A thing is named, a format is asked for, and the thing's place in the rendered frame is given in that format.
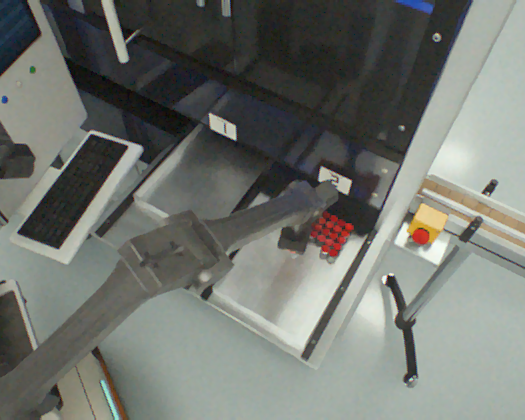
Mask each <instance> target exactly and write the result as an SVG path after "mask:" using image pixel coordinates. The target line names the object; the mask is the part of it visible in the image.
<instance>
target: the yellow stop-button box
mask: <svg viewBox="0 0 525 420"><path fill-rule="evenodd" d="M450 212H451V210H449V209H447V208H445V207H442V206H440V204H438V203H436V202H434V201H432V200H429V199H427V198H425V197H424V198H423V200H422V201H421V203H420V206H419V208H418V210H417V211H416V213H415V215H414V217H413V219H412V221H411V223H410V225H409V227H408V229H407V232H408V233H410V234H412V235H413V233H414V231H415V230H417V229H420V230H424V231H426V232H427V233H428V234H429V236H430V238H429V240H428V243H430V244H433V243H434V241H435V240H436V238H437V237H438V236H439V234H440V233H441V231H442V229H443V227H444V225H445V223H446V220H447V218H448V216H449V214H450Z"/></svg>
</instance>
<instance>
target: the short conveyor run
mask: <svg viewBox="0 0 525 420"><path fill-rule="evenodd" d="M498 184H499V182H498V180H496V179H492V180H491V181H490V183H489V184H487V185H486V186H485V188H484V189H483V191H482V192H481V193H479V192H477V191H475V190H473V189H470V188H468V187H466V186H464V185H462V184H458V183H456V182H454V181H452V180H449V179H447V178H445V177H443V176H440V175H438V174H436V173H434V172H432V173H429V172H428V174H427V175H426V177H425V179H424V181H423V183H422V185H421V187H420V189H419V191H418V192H417V194H418V195H420V196H423V197H425V198H427V199H429V200H432V201H434V202H436V203H438V204H440V206H442V207H445V208H447V209H449V210H451V212H450V214H449V216H448V218H447V220H446V223H445V225H444V227H443V229H442V230H443V231H445V232H448V233H450V234H451V235H452V236H451V238H450V240H449V242H451V243H453V244H455V245H457V246H460V247H462V248H464V249H467V250H469V251H471V252H473V253H475V254H477V255H479V256H481V257H483V258H485V260H487V261H489V262H492V263H494V264H496V265H498V266H500V267H502V268H504V269H506V270H508V271H510V272H512V273H514V274H516V275H518V276H520V277H523V278H525V214H524V213H522V212H520V211H517V210H515V209H513V208H511V207H508V205H506V204H504V203H502V202H499V201H497V200H495V199H493V198H491V197H490V196H491V194H492V193H493V192H494V190H495V189H496V186H497V185H498Z"/></svg>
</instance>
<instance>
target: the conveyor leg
mask: <svg viewBox="0 0 525 420"><path fill-rule="evenodd" d="M471 254H472V252H471V251H469V250H467V249H464V248H462V247H460V246H457V245H454V247H453V248H452V249H451V251H450V252H449V253H448V255H447V257H446V258H445V259H444V261H443V262H442V263H441V264H440V266H439V267H438V268H437V269H436V271H435V272H434V273H433V275H432V276H431V277H430V278H429V280H428V281H427V282H426V284H425V285H424V286H423V287H422V289H421V290H420V291H419V292H418V294H417V295H416V296H415V298H414V299H413V301H412V302H411V304H410V305H409V306H408V308H406V309H405V310H404V311H403V313H402V314H401V316H400V318H401V321H402V322H403V323H406V324H409V323H411V322H413V321H414V320H415V318H416V317H417V316H418V315H419V314H420V313H421V312H422V310H423V309H424V308H425V307H426V306H427V305H428V304H429V301H430V300H431V299H432V298H433V297H434V296H435V295H436V293H437V292H438V291H439V290H440V289H441V288H442V287H443V285H444V284H445V283H446V282H447V281H448V280H449V279H450V277H451V276H452V275H453V274H454V273H455V272H456V271H457V269H458V268H459V267H460V266H461V265H462V264H463V263H464V261H465V260H466V259H467V258H469V256H470V255H471Z"/></svg>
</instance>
